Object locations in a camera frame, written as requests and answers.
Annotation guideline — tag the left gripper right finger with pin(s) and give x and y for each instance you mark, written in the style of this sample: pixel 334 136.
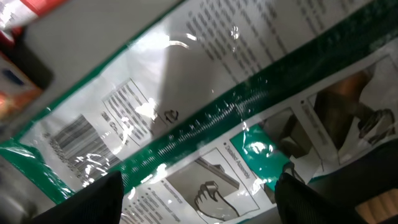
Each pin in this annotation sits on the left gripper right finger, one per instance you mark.
pixel 297 203

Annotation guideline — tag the red sachet packet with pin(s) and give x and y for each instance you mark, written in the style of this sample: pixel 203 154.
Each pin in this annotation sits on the red sachet packet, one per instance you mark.
pixel 15 14

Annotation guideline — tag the grey plastic mesh basket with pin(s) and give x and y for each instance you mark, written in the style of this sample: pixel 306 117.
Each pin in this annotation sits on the grey plastic mesh basket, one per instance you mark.
pixel 75 38

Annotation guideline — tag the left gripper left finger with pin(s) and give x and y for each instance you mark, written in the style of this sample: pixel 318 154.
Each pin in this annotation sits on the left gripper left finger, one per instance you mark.
pixel 99 203

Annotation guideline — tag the orange snack box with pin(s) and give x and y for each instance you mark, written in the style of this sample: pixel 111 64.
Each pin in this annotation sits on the orange snack box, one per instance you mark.
pixel 17 89

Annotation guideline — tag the green white pouch packet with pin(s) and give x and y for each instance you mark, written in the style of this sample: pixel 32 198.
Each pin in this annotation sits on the green white pouch packet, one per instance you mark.
pixel 203 110

